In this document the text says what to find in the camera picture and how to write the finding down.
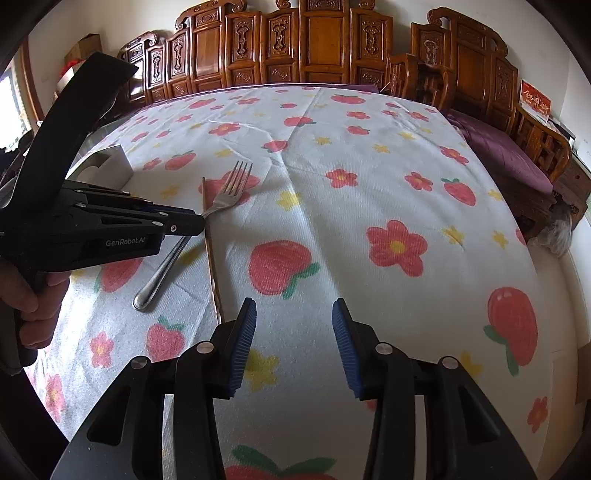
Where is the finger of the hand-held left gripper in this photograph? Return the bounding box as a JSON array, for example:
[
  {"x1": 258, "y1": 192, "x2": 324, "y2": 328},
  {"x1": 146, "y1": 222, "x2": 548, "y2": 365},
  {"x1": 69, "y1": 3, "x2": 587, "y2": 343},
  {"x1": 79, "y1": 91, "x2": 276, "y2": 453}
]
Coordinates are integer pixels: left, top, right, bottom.
[
  {"x1": 60, "y1": 207, "x2": 206, "y2": 238},
  {"x1": 65, "y1": 181, "x2": 169, "y2": 211}
]

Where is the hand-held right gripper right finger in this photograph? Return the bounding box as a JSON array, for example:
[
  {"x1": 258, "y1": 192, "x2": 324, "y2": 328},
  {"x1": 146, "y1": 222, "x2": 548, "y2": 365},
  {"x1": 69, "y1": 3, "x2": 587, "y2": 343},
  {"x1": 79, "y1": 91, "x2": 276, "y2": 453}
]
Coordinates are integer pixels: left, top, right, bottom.
[{"x1": 331, "y1": 298, "x2": 539, "y2": 480}]

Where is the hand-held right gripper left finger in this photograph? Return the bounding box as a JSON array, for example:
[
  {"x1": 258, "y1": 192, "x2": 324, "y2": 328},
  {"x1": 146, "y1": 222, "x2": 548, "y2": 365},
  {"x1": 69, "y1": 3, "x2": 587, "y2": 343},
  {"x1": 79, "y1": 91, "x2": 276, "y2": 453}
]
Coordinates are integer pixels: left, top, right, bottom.
[{"x1": 53, "y1": 298, "x2": 257, "y2": 480}]

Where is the stainless steel tray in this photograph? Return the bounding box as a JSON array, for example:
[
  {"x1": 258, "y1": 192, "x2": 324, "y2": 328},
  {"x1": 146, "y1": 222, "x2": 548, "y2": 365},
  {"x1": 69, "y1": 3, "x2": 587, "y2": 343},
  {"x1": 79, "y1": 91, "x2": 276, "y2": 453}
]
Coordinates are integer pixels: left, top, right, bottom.
[{"x1": 69, "y1": 144, "x2": 134, "y2": 195}]

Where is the dark brown chopstick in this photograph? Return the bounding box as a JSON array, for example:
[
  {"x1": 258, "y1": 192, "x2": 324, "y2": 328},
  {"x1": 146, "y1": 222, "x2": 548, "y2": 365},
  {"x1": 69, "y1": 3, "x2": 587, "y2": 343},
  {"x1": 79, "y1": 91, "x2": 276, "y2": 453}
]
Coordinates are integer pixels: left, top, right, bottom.
[{"x1": 202, "y1": 177, "x2": 225, "y2": 325}]

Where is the metal fork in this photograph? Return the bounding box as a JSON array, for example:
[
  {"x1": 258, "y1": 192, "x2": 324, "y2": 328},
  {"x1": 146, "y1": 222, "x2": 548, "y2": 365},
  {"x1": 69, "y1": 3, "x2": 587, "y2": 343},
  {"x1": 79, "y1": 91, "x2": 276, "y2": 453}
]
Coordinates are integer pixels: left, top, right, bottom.
[{"x1": 133, "y1": 161, "x2": 254, "y2": 311}]

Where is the person's left hand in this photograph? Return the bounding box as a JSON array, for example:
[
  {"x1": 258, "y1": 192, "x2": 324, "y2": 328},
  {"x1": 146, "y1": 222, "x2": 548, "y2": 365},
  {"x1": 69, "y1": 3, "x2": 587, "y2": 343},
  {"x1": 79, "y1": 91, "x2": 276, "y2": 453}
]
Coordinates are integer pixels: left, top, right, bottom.
[{"x1": 0, "y1": 259, "x2": 71, "y2": 350}]

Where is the cardboard box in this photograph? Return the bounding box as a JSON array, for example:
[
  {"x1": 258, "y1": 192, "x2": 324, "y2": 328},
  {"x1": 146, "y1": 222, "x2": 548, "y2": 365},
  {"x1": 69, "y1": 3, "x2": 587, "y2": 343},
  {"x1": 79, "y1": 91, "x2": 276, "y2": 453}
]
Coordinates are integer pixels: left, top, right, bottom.
[{"x1": 64, "y1": 33, "x2": 103, "y2": 70}]

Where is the strawberry print tablecloth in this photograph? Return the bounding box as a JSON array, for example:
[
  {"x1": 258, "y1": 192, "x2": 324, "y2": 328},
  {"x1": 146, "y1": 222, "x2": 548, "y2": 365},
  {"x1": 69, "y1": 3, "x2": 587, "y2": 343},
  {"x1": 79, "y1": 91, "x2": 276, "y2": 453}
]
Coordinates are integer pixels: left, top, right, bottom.
[{"x1": 28, "y1": 85, "x2": 557, "y2": 480}]

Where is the carved wooden bench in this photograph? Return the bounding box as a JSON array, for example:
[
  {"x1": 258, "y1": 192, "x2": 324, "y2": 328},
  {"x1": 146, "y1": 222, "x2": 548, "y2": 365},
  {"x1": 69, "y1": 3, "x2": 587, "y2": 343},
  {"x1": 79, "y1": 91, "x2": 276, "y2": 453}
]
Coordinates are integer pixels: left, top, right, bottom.
[{"x1": 117, "y1": 0, "x2": 394, "y2": 109}]

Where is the clear plastic bag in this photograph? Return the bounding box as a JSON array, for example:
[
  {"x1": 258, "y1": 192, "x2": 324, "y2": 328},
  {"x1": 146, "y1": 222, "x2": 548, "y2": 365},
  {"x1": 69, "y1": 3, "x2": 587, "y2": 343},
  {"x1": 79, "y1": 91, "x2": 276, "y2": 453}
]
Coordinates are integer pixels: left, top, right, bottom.
[{"x1": 530, "y1": 203, "x2": 574, "y2": 259}]

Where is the purple armchair cushion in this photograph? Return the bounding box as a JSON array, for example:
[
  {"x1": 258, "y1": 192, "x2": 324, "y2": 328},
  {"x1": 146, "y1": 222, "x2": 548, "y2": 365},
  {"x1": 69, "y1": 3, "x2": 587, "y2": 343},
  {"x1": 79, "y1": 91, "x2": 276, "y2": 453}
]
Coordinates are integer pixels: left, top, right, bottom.
[{"x1": 444, "y1": 111, "x2": 555, "y2": 195}]

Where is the wooden side table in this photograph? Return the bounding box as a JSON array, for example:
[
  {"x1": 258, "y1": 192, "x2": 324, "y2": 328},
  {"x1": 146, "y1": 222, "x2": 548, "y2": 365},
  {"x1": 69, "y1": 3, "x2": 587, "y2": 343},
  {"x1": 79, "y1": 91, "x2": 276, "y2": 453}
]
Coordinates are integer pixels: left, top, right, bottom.
[{"x1": 553, "y1": 152, "x2": 591, "y2": 219}]

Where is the stack of papers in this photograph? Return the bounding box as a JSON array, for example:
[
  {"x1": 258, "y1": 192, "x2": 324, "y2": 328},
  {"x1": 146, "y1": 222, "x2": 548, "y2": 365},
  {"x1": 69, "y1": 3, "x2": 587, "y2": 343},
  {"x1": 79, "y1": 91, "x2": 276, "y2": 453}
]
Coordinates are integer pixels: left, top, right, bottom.
[{"x1": 549, "y1": 117, "x2": 578, "y2": 140}]

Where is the carved wooden armchair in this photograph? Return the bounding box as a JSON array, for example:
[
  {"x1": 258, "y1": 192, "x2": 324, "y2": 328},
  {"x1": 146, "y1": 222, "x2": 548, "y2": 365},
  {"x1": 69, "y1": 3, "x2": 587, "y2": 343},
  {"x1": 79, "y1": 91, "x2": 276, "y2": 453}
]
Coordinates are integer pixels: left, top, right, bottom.
[{"x1": 385, "y1": 8, "x2": 572, "y2": 186}]

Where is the red desk calendar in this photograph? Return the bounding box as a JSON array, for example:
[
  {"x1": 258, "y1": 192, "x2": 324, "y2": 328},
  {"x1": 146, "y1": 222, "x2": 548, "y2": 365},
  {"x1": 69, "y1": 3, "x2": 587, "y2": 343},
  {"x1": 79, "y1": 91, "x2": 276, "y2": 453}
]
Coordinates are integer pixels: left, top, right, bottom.
[{"x1": 519, "y1": 79, "x2": 553, "y2": 123}]

